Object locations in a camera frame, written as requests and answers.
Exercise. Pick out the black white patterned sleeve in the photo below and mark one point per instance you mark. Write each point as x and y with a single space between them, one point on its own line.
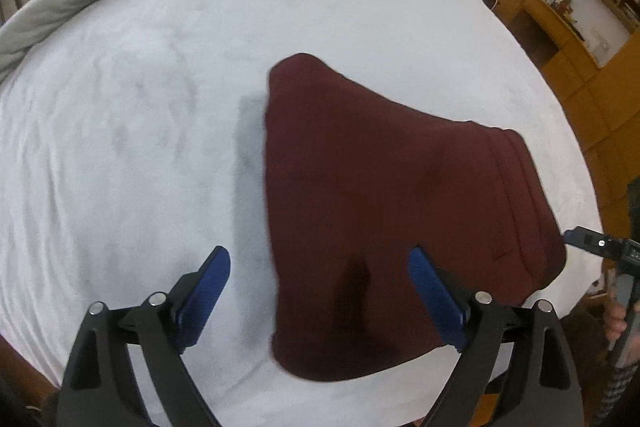
614 389

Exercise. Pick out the person right hand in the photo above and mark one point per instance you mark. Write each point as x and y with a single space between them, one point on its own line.
614 318

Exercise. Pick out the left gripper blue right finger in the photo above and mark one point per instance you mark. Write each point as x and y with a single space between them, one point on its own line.
540 386

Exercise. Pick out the maroon pants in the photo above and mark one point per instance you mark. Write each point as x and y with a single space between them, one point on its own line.
353 182

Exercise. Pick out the wooden desk cabinet unit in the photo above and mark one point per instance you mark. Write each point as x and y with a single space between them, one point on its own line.
601 103

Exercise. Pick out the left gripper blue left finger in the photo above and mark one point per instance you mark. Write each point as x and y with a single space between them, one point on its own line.
99 386

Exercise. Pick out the white bed sheet mattress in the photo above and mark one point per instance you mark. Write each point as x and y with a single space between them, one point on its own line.
131 146

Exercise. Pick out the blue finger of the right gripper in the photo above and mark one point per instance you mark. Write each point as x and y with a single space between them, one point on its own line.
584 239

